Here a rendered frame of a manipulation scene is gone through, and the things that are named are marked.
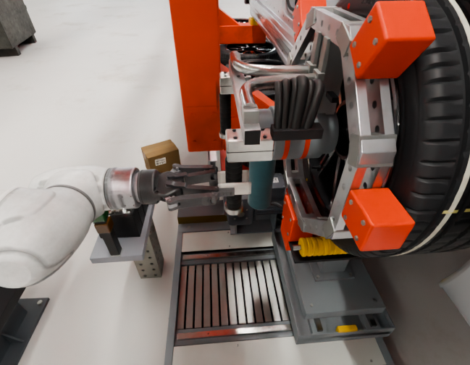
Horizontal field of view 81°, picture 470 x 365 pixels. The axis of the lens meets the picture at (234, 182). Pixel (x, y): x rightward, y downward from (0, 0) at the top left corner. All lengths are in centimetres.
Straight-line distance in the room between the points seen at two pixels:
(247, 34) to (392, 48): 264
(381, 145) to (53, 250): 53
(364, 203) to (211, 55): 78
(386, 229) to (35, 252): 52
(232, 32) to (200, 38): 198
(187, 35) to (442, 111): 82
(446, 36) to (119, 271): 147
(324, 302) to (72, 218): 91
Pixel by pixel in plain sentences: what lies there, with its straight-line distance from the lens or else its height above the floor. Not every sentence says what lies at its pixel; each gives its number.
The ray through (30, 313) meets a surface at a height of 2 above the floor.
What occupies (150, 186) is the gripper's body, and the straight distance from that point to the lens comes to 58.
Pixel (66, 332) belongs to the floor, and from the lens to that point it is 148.
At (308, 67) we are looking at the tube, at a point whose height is 101.
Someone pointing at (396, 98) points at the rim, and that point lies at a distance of 59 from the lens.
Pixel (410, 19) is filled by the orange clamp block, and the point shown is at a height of 114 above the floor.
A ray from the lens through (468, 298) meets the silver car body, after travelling 61.
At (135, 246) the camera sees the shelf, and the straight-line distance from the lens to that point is 102.
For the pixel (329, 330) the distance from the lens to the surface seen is 120.
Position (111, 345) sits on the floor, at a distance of 138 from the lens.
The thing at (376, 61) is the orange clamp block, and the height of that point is 109.
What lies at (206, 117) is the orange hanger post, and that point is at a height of 69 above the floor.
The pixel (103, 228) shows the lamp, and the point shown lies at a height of 59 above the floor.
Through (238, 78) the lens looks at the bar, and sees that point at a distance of 72.
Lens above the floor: 122
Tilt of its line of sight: 40 degrees down
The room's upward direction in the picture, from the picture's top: straight up
